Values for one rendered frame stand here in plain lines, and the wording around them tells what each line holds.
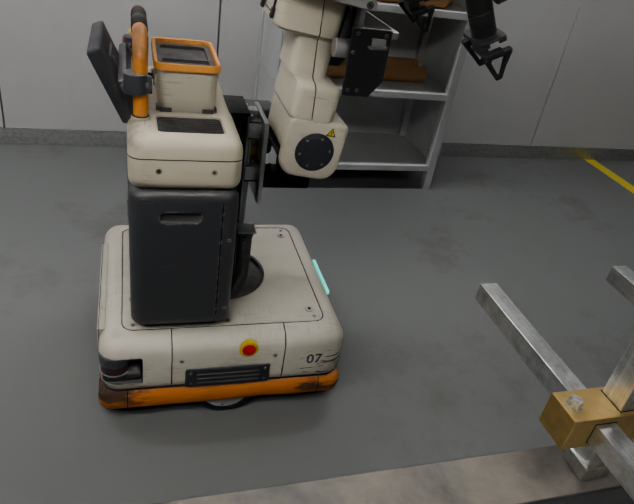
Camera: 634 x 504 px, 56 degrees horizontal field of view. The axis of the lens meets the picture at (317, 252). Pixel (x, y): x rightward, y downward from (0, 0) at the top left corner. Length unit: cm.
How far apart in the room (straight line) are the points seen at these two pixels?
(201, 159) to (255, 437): 80
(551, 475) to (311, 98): 100
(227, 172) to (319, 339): 56
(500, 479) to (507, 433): 111
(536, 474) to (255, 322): 96
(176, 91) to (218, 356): 68
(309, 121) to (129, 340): 71
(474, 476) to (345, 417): 101
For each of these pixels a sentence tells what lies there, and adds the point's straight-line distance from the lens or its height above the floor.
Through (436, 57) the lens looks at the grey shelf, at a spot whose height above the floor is 62.
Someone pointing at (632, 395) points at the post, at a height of 85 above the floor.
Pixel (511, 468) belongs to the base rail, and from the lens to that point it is 89.
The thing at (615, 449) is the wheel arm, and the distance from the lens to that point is 82.
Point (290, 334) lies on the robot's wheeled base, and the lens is 165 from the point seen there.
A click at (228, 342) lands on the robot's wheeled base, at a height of 26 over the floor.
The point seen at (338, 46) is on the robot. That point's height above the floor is 100.
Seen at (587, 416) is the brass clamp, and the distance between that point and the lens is 82.
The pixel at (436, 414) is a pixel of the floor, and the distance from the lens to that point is 193.
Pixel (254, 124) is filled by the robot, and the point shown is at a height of 77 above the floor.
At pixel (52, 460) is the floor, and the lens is 173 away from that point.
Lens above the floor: 133
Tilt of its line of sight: 32 degrees down
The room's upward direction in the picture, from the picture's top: 10 degrees clockwise
